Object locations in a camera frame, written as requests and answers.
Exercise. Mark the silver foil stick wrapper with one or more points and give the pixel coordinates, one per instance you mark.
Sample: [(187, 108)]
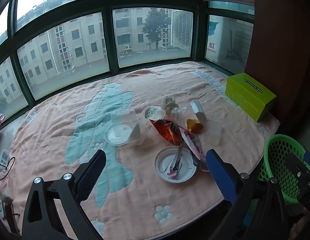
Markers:
[(176, 163)]

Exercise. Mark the pink printed blanket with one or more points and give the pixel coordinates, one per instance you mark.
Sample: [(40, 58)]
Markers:
[(57, 120)]

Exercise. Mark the tree outside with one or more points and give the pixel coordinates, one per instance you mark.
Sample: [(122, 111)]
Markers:
[(155, 25)]

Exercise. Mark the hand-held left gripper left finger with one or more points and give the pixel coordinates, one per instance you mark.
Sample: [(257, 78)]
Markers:
[(91, 173)]

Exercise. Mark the white round plastic lid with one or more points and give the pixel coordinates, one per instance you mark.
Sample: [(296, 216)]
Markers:
[(165, 162)]

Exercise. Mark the paper ball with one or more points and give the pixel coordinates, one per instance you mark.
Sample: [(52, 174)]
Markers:
[(168, 102)]

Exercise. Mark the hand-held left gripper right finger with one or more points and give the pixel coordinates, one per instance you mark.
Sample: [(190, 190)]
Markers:
[(221, 175)]

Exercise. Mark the brown wooden cabinet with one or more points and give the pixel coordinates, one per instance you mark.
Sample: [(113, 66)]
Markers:
[(277, 42)]

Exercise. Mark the clear round plastic lid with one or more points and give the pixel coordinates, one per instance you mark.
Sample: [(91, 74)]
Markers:
[(117, 133)]

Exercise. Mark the green cardboard box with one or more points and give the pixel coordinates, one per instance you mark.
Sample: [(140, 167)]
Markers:
[(247, 95)]

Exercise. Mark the white power strip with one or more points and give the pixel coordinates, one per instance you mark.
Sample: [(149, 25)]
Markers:
[(4, 157)]

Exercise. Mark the red snack bag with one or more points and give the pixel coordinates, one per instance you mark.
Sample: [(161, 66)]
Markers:
[(167, 131)]

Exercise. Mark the white louvered panel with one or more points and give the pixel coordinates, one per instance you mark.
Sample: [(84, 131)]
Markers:
[(181, 28)]

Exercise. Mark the pudding cup with label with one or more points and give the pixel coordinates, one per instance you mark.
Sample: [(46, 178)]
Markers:
[(153, 112)]

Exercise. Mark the green perforated plastic basket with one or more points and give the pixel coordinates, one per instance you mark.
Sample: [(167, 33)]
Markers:
[(277, 145)]

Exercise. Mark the clear rectangular plastic lid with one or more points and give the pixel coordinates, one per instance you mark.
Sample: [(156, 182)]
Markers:
[(215, 132)]

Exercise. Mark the pink plastic wrapper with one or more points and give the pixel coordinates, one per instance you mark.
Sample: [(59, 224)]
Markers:
[(193, 146)]

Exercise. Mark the clear plastic box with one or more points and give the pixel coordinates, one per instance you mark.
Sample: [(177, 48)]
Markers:
[(123, 116)]

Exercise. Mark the orange cake piece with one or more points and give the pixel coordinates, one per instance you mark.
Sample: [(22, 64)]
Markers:
[(195, 126)]

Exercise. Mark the beige apartment building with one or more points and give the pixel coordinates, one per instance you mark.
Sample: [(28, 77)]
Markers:
[(77, 45)]

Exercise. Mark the dark green window frame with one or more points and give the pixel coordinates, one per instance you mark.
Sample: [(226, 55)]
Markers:
[(107, 42)]

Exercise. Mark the clear plastic cup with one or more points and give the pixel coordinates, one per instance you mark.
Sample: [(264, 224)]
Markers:
[(179, 113)]

